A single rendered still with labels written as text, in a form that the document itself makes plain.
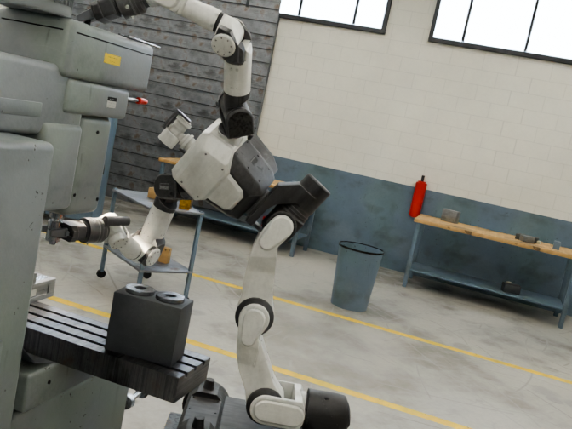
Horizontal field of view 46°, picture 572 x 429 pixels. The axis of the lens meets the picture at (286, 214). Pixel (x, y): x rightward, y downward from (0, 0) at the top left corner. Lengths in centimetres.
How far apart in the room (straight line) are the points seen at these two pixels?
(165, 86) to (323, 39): 251
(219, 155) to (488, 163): 727
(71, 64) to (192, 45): 843
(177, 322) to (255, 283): 50
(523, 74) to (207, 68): 445
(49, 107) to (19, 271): 47
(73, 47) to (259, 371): 132
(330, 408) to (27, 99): 153
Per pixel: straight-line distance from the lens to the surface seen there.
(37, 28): 206
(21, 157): 174
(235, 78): 222
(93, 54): 209
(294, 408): 257
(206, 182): 238
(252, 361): 254
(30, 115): 193
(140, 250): 261
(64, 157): 207
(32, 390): 219
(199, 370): 219
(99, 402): 260
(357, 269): 675
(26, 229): 182
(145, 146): 1063
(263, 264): 244
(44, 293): 257
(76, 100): 206
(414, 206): 928
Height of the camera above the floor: 174
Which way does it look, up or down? 8 degrees down
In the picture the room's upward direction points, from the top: 12 degrees clockwise
